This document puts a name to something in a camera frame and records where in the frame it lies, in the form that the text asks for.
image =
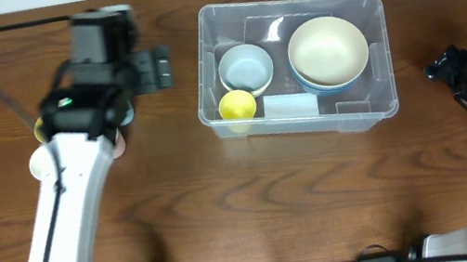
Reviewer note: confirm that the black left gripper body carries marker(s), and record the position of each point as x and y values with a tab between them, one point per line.
156	68

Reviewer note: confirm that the white small bowl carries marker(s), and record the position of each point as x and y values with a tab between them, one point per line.
259	91

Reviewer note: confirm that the light blue cup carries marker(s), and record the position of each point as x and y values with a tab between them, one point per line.
130	114

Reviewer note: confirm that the yellow cup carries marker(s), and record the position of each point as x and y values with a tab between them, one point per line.
237	105
38	131

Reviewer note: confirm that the pale blue small bowl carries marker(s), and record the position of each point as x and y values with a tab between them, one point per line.
245	67

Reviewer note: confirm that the white cup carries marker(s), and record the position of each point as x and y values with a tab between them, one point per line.
41	163

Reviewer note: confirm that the clear plastic storage bin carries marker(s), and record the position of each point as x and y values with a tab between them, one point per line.
285	106

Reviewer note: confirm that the dark blue bowl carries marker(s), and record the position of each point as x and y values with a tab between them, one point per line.
317	89

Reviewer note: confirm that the pink cup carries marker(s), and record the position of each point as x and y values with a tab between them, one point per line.
119	145

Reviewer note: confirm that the beige bowl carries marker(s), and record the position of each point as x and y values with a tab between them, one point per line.
328	51

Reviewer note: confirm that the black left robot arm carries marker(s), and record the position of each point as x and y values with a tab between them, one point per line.
87	103

